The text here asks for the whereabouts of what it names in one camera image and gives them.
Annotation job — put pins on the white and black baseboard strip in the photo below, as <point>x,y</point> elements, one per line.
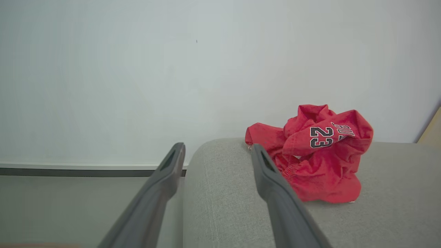
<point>75,169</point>

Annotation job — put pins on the red basketball jersey number 23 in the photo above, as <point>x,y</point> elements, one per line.
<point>320,165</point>

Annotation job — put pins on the grey fabric sofa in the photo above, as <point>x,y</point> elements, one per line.
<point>224,206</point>

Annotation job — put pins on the light wooden board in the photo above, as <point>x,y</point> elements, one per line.
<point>432,131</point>

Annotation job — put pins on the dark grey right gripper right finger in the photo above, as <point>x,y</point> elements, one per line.
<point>282,206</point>

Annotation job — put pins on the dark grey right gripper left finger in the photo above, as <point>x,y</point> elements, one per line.
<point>148,206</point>

